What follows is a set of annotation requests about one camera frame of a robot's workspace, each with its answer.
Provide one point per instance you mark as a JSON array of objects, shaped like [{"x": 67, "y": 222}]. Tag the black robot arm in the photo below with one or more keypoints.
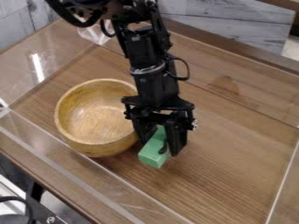
[{"x": 135, "y": 23}]

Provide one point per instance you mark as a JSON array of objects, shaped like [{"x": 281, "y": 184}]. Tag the black table leg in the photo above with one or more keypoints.
[{"x": 36, "y": 191}]

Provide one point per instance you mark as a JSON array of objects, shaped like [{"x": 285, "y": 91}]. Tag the clear acrylic corner bracket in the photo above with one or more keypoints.
[{"x": 92, "y": 33}]

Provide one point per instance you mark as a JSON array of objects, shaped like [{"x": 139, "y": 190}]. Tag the green rectangular block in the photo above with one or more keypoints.
[{"x": 155, "y": 152}]

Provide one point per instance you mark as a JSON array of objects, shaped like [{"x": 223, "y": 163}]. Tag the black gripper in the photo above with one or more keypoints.
[{"x": 158, "y": 105}]

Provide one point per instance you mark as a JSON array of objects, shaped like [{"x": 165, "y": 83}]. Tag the clear acrylic tray wall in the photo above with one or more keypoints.
[{"x": 86, "y": 186}]

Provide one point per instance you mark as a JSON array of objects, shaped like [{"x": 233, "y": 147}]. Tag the brown wooden bowl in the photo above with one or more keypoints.
[{"x": 90, "y": 118}]

